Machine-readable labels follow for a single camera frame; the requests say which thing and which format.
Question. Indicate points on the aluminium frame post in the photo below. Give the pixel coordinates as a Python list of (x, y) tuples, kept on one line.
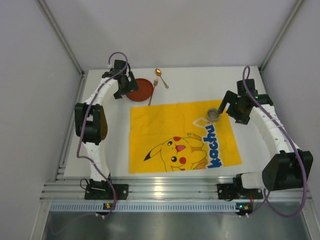
[(59, 34), (282, 33)]

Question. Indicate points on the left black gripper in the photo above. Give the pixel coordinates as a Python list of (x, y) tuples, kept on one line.
[(125, 88)]

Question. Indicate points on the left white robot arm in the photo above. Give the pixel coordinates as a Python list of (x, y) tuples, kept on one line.
[(90, 119)]

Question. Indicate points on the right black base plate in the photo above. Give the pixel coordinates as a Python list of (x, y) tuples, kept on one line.
[(229, 192)]

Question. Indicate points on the right aluminium frame post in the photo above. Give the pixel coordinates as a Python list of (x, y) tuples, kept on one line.
[(282, 33)]

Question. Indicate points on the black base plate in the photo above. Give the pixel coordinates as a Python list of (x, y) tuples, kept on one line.
[(229, 192), (103, 191)]

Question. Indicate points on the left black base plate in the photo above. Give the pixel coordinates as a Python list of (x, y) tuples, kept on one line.
[(103, 191)]

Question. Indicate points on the red round plate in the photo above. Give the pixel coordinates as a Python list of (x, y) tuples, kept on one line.
[(145, 88)]

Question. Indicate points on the yellow Pikachu placemat cloth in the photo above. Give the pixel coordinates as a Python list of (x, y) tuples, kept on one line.
[(178, 138)]

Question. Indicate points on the left aluminium frame post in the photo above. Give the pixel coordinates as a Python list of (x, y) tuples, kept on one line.
[(59, 34)]

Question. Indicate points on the slotted grey cable duct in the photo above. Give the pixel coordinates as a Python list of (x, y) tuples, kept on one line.
[(150, 207)]

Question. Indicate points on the aluminium mounting rail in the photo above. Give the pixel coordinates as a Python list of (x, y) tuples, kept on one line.
[(143, 188)]

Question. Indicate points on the gold fork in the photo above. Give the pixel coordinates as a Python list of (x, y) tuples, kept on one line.
[(155, 83)]

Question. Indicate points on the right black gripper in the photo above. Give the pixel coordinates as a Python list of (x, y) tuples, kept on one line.
[(229, 100)]

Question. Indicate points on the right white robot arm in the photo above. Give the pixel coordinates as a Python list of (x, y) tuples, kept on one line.
[(288, 164)]

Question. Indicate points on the gold spoon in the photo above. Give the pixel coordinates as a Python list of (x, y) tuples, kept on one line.
[(158, 72)]

